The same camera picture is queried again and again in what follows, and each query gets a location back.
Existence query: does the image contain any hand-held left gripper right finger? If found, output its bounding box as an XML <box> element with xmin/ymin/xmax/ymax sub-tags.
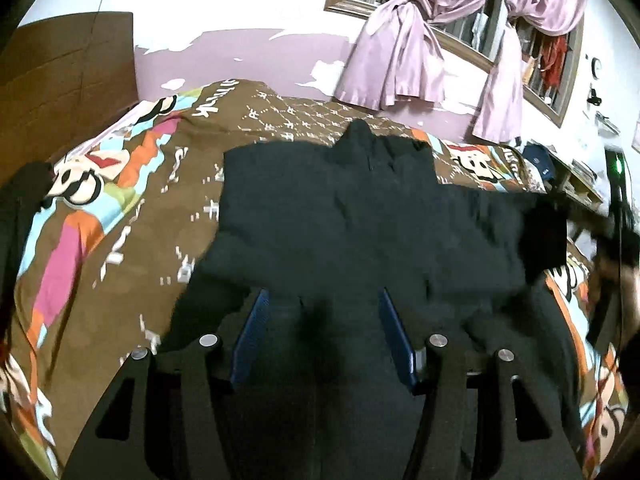
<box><xmin>377</xmin><ymin>287</ymin><xmax>586</xmax><ymax>480</ymax></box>

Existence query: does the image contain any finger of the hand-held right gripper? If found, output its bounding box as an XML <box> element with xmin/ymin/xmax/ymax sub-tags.
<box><xmin>552</xmin><ymin>194</ymin><xmax>614</xmax><ymax>234</ymax></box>

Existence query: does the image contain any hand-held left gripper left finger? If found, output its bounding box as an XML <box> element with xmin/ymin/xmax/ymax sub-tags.
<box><xmin>60</xmin><ymin>287</ymin><xmax>271</xmax><ymax>480</ymax></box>

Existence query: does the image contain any black garment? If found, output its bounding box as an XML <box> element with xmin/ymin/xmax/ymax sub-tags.
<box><xmin>170</xmin><ymin>120</ymin><xmax>586</xmax><ymax>480</ymax></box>

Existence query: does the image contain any person's right forearm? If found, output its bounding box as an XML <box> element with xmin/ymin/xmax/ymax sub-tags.
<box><xmin>586</xmin><ymin>255</ymin><xmax>640</xmax><ymax>353</ymax></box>

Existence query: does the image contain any wooden side shelf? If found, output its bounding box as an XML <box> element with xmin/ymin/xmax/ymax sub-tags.
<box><xmin>550</xmin><ymin>152</ymin><xmax>607</xmax><ymax>207</ymax></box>

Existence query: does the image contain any navy cap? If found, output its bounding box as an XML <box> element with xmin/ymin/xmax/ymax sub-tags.
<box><xmin>521</xmin><ymin>142</ymin><xmax>556</xmax><ymax>184</ymax></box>

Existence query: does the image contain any red hanging garment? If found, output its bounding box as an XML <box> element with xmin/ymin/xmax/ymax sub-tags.
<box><xmin>542</xmin><ymin>35</ymin><xmax>570</xmax><ymax>92</ymax></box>

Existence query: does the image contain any printed cartoon blanket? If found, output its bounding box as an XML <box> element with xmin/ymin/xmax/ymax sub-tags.
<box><xmin>0</xmin><ymin>77</ymin><xmax>633</xmax><ymax>480</ymax></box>

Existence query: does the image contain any purple tied curtain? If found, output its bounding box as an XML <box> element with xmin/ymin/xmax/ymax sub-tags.
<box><xmin>334</xmin><ymin>0</ymin><xmax>506</xmax><ymax>111</ymax></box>

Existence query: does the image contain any dark cloth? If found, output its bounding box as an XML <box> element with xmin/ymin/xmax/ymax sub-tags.
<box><xmin>0</xmin><ymin>162</ymin><xmax>53</xmax><ymax>311</ymax></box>

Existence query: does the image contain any wooden headboard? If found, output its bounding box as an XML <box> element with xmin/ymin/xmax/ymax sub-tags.
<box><xmin>0</xmin><ymin>11</ymin><xmax>140</xmax><ymax>186</ymax></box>

